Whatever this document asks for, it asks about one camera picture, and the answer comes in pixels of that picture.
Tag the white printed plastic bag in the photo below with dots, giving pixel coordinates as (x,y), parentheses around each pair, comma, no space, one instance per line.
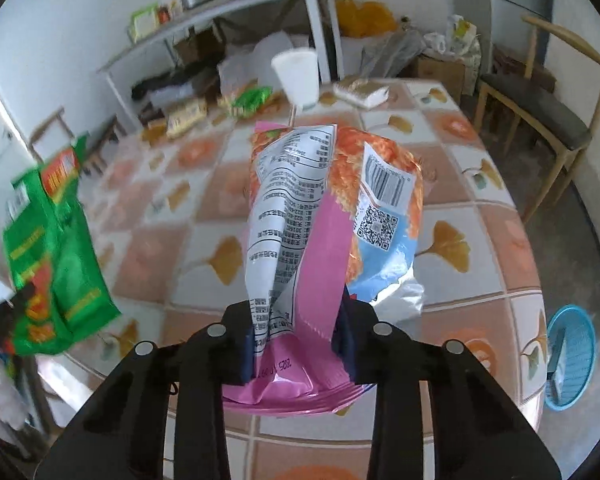
(455,35)

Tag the cardboard box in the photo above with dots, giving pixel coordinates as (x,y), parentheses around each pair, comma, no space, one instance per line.
(440,72)
(197,45)

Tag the tile pattern tablecloth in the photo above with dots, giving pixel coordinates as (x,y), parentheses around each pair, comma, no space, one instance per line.
(455,200)

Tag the brown snack packet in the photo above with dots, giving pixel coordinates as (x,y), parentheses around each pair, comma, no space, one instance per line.
(154,132)

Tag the large green foil snack bag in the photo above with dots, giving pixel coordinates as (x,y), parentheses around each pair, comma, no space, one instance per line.
(65,270)

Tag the red jar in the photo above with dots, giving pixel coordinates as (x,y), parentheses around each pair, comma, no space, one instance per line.
(165,14)

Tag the green box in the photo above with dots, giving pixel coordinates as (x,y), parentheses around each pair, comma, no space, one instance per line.
(144,22)

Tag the yellow plastic bag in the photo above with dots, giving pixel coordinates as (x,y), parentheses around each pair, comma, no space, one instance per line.
(365,17)

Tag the yellow snack packet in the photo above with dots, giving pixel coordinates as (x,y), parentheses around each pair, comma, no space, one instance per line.
(185,117)

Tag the white metal frame desk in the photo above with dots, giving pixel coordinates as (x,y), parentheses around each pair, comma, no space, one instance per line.
(324,35)

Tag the clear wrapped cookie packet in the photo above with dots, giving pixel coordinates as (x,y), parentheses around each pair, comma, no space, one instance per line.
(362,92)

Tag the grey plastic bag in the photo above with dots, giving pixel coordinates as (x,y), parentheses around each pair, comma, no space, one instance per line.
(390,50)

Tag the white paper cup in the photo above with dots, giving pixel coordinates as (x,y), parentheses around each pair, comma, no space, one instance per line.
(297,80)

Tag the wooden chair with dark seat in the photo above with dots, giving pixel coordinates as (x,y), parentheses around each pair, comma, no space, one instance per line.
(535,100)

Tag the wooden stool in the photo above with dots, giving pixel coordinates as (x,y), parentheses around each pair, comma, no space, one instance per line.
(60,135)

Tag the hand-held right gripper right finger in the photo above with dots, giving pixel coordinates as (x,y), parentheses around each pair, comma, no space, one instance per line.
(345,350)

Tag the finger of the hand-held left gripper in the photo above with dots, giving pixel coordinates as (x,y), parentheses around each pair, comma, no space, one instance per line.
(20,301)

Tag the white sack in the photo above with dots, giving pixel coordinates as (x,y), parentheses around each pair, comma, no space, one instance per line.
(250,62)

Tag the pink and orange snack bag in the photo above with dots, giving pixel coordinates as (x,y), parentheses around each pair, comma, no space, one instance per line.
(300,210)

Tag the light blue plastic basket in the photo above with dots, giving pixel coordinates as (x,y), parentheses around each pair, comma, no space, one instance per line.
(580,360)

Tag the small green snack packet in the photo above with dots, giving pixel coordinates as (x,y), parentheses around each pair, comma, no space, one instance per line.
(250,101)

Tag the person's left hand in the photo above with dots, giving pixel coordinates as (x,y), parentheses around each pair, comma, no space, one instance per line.
(7,400)

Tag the black cloth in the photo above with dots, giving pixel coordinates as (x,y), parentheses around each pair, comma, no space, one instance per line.
(152,87)

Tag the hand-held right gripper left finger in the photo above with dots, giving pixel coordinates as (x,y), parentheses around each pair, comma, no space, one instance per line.
(245,360)

